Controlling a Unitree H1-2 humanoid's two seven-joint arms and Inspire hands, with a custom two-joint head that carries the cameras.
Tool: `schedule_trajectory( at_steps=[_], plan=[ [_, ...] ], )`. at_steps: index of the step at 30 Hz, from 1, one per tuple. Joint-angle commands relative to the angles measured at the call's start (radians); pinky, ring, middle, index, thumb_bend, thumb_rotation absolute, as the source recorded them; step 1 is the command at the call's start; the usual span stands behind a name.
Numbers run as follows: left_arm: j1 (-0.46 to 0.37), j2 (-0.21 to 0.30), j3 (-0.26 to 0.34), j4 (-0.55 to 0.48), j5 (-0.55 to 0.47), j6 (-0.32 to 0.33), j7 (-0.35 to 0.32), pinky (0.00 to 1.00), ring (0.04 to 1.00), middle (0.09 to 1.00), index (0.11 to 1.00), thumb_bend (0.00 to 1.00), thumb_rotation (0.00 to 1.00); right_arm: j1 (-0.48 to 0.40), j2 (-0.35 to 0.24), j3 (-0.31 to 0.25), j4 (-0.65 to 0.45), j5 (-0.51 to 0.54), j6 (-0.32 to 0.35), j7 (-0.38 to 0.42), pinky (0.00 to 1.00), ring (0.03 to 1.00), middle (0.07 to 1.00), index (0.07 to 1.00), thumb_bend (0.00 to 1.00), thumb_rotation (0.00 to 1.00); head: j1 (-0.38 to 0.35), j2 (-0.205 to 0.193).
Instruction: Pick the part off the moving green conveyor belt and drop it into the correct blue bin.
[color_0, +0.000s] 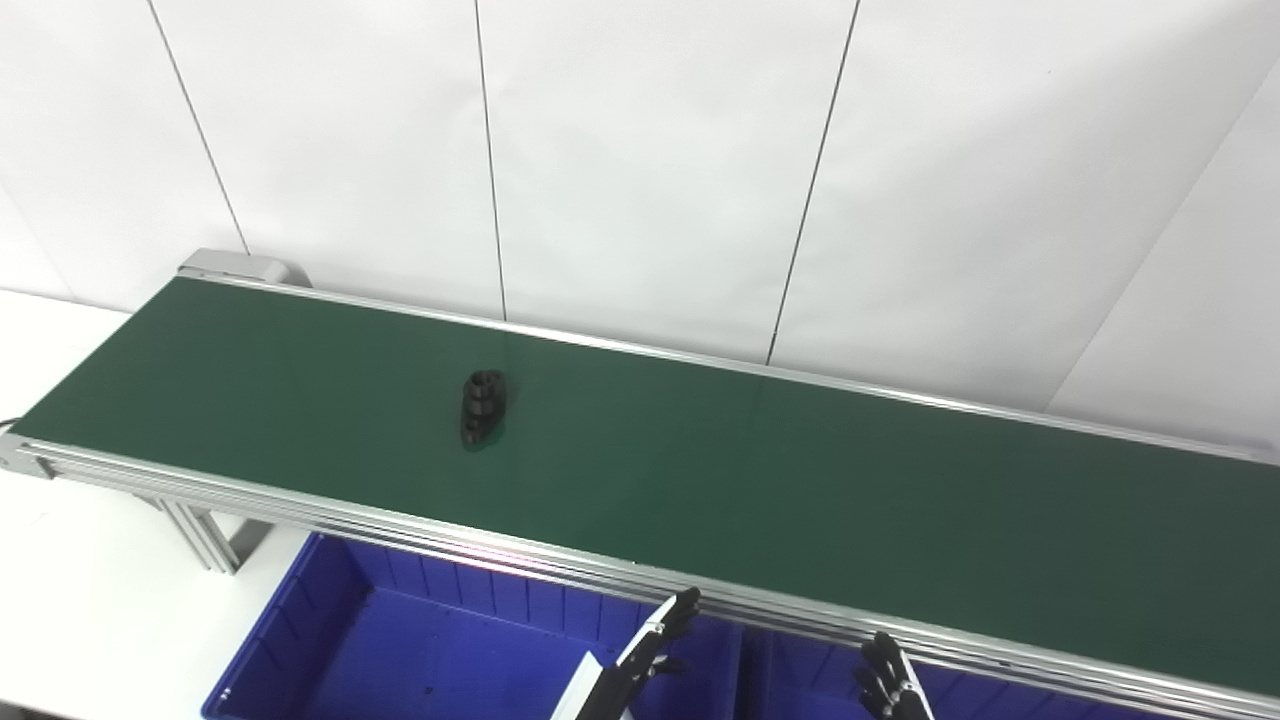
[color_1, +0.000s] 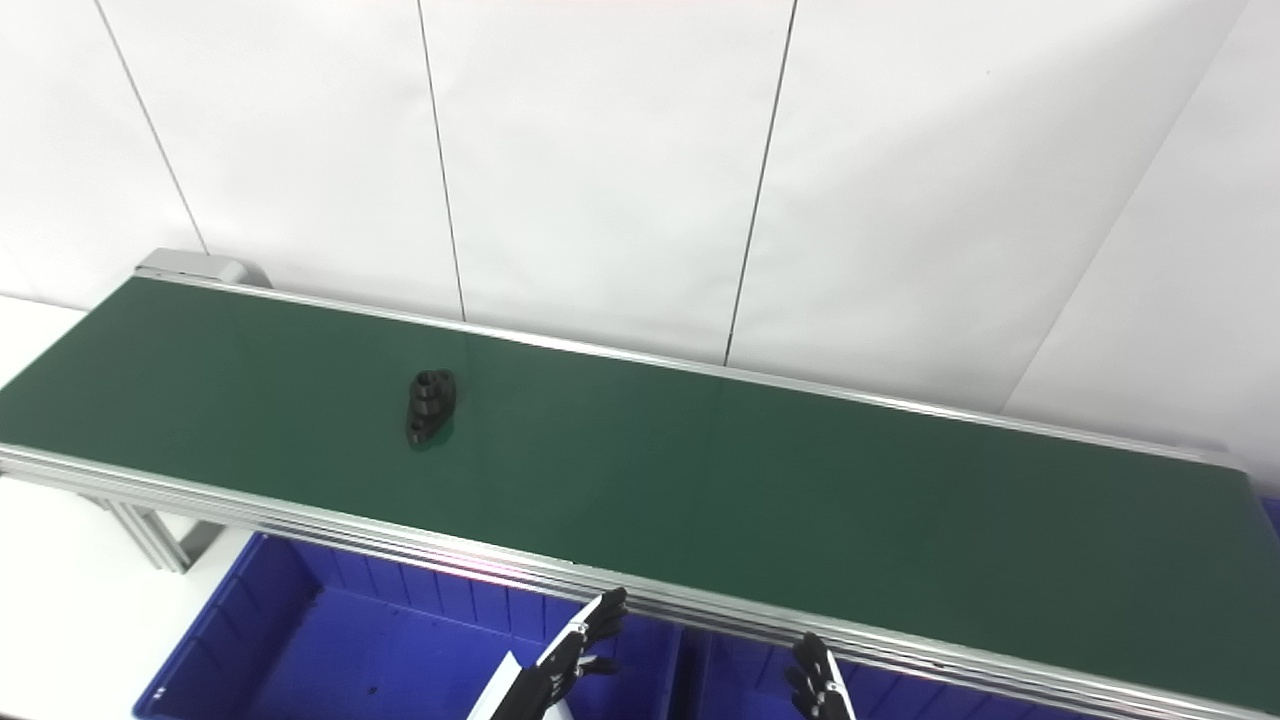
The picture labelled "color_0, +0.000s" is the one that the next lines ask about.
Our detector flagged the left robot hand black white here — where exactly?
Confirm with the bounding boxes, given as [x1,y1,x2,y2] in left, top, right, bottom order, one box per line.
[550,588,701,720]

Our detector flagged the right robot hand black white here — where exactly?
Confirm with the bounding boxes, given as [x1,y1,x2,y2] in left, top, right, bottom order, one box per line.
[855,632,936,720]

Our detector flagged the aluminium conveyor support leg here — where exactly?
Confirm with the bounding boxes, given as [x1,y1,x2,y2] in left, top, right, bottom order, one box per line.
[135,495,273,576]

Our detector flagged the green conveyor belt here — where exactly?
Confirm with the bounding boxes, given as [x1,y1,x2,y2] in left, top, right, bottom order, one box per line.
[0,272,1280,720]
[10,277,1280,698]

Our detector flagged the blue plastic bin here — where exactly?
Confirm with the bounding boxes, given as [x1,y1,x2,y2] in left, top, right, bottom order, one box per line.
[740,628,1191,720]
[202,532,746,720]

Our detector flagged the grey conveyor end housing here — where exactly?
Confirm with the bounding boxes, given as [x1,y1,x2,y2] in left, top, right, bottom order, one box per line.
[178,249,313,290]

